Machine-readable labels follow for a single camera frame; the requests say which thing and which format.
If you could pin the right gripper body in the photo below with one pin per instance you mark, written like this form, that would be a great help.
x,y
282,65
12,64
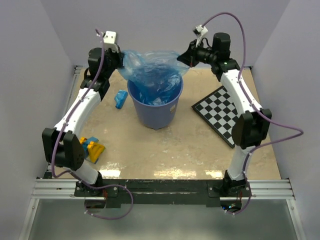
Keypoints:
x,y
200,54

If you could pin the black white chessboard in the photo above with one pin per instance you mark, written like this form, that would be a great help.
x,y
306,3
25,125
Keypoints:
x,y
218,110

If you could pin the single blue trash bag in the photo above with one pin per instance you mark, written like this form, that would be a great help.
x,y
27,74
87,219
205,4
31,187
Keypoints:
x,y
156,74

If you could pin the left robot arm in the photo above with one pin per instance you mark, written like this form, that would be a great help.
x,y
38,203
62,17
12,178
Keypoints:
x,y
62,146

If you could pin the yellow blue toy block pile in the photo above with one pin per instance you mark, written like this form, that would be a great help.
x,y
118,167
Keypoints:
x,y
92,149

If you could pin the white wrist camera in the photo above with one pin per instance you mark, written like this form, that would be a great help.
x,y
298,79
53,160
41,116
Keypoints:
x,y
200,31
110,41

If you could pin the blue trash bag roll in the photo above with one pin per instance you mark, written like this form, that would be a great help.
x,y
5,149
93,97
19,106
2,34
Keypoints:
x,y
120,98

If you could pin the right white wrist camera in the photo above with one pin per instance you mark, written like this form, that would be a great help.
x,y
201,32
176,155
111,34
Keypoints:
x,y
200,31

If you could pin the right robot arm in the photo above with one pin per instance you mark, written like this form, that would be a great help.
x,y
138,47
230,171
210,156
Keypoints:
x,y
250,128

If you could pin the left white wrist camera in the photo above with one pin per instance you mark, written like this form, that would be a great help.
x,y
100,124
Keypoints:
x,y
110,41

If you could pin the blue plastic trash bin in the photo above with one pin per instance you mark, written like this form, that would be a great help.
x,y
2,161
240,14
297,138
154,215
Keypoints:
x,y
155,116

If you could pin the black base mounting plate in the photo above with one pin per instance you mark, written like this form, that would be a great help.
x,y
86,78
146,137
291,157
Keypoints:
x,y
211,193

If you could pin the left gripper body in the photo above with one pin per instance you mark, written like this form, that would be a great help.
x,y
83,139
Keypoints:
x,y
114,59

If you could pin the aluminium frame rail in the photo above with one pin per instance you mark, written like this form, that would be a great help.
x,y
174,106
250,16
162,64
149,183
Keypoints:
x,y
261,189

